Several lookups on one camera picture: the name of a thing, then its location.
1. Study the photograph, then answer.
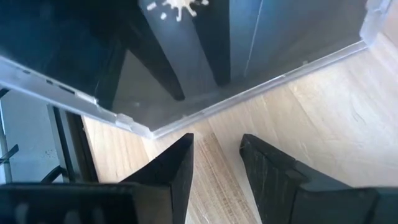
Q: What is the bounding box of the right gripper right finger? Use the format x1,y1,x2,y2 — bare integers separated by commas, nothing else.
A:
239,134,379,224

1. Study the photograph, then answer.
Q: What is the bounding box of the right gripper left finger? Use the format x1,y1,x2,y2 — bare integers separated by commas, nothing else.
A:
121,133,195,224

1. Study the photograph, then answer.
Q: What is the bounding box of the black jewel case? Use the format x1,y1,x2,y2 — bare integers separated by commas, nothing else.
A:
0,0,393,140

